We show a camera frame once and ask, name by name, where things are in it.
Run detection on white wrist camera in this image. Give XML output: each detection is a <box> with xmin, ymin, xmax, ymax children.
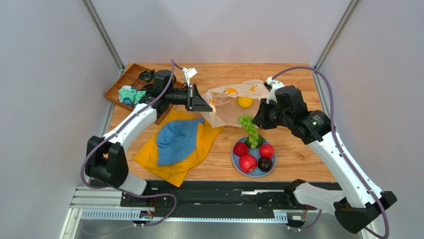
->
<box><xmin>264</xmin><ymin>77</ymin><xmax>285</xmax><ymax>104</ymax></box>
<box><xmin>182</xmin><ymin>68</ymin><xmax>197</xmax><ymax>86</ymax></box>

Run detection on yellow lemon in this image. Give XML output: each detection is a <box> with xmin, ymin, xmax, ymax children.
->
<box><xmin>237</xmin><ymin>97</ymin><xmax>254</xmax><ymax>109</ymax></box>

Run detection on teal sock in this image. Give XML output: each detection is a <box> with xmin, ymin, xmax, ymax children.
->
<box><xmin>118</xmin><ymin>86</ymin><xmax>146</xmax><ymax>107</ymax></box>

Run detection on red apple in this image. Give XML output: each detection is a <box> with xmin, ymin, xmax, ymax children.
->
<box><xmin>238</xmin><ymin>154</ymin><xmax>257</xmax><ymax>173</ymax></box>

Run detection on red strawberry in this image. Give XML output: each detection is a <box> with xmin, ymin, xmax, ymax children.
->
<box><xmin>259</xmin><ymin>144</ymin><xmax>275</xmax><ymax>159</ymax></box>
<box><xmin>232</xmin><ymin>142</ymin><xmax>249</xmax><ymax>157</ymax></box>

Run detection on brown divided organizer tray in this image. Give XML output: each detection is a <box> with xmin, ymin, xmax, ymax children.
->
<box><xmin>104</xmin><ymin>63</ymin><xmax>183</xmax><ymax>125</ymax></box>

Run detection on yellow cloth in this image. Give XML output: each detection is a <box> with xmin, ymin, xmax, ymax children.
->
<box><xmin>133</xmin><ymin>110</ymin><xmax>223</xmax><ymax>187</ymax></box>

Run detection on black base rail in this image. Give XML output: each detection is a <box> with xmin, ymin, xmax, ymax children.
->
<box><xmin>118</xmin><ymin>180</ymin><xmax>315</xmax><ymax>219</ymax></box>

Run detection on blue bucket hat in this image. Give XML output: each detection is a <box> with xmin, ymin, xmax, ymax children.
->
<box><xmin>156</xmin><ymin>118</ymin><xmax>204</xmax><ymax>166</ymax></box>

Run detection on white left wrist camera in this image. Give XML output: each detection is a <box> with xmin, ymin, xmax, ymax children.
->
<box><xmin>182</xmin><ymin>68</ymin><xmax>197</xmax><ymax>86</ymax></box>

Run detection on aluminium frame rail left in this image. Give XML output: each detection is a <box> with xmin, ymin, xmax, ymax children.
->
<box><xmin>82</xmin><ymin>0</ymin><xmax>126</xmax><ymax>74</ymax></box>

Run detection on aluminium frame rail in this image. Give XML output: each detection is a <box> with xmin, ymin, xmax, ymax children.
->
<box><xmin>82</xmin><ymin>0</ymin><xmax>126</xmax><ymax>74</ymax></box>
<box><xmin>314</xmin><ymin>0</ymin><xmax>362</xmax><ymax>70</ymax></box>

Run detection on dark plum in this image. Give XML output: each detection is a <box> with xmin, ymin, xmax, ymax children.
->
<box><xmin>257</xmin><ymin>157</ymin><xmax>274</xmax><ymax>172</ymax></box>

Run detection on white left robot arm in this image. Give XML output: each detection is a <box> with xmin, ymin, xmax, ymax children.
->
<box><xmin>80</xmin><ymin>70</ymin><xmax>212</xmax><ymax>197</ymax></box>

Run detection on banana print plastic bag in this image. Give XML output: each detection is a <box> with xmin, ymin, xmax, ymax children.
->
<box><xmin>201</xmin><ymin>80</ymin><xmax>269</xmax><ymax>127</ymax></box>

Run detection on blue plate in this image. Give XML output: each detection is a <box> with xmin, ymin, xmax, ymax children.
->
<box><xmin>231</xmin><ymin>148</ymin><xmax>277</xmax><ymax>178</ymax></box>

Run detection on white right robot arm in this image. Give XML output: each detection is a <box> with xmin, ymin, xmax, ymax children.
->
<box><xmin>253</xmin><ymin>84</ymin><xmax>397</xmax><ymax>234</ymax></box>

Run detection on green avocado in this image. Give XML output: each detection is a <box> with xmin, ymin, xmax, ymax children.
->
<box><xmin>244</xmin><ymin>134</ymin><xmax>265</xmax><ymax>149</ymax></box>

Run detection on green grape bunch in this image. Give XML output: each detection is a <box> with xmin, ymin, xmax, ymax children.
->
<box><xmin>237</xmin><ymin>115</ymin><xmax>259</xmax><ymax>136</ymax></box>

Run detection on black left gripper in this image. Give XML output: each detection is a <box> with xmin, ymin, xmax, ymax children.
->
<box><xmin>166</xmin><ymin>84</ymin><xmax>212</xmax><ymax>112</ymax></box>

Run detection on dark rolled sock back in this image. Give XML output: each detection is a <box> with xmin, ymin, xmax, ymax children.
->
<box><xmin>138</xmin><ymin>70</ymin><xmax>156</xmax><ymax>83</ymax></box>

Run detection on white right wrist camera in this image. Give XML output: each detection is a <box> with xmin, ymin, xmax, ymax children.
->
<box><xmin>264</xmin><ymin>77</ymin><xmax>285</xmax><ymax>104</ymax></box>

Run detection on aluminium frame rail right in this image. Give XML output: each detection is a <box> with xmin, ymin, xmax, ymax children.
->
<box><xmin>314</xmin><ymin>0</ymin><xmax>362</xmax><ymax>70</ymax></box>

